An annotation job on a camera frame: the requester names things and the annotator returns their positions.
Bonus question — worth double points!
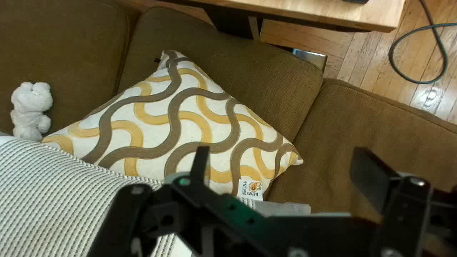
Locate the wavy patterned yellow brown pillow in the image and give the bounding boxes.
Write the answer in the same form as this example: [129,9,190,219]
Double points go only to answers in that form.
[41,49,306,199]

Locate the grey white striped pillow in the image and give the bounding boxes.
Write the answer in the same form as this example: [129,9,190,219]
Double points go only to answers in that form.
[0,134,313,257]

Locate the white plush toy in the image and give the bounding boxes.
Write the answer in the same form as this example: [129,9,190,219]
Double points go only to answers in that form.
[9,80,54,143]

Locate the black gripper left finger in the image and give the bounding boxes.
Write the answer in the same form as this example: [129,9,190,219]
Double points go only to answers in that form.
[87,144,269,257]

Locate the brown fabric sofa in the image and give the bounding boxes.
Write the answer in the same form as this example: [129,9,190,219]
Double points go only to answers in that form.
[0,0,457,257]

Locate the black floor cable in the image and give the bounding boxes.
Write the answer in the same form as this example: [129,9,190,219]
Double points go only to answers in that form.
[387,0,450,86]

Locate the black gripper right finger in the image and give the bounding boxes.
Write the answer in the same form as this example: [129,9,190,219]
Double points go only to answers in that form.
[348,147,457,257]

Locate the shiny grey metal plate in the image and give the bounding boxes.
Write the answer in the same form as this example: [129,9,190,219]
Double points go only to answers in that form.
[290,47,328,74]

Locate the light wooden table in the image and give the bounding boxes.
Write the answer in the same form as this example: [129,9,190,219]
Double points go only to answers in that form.
[187,0,407,34]

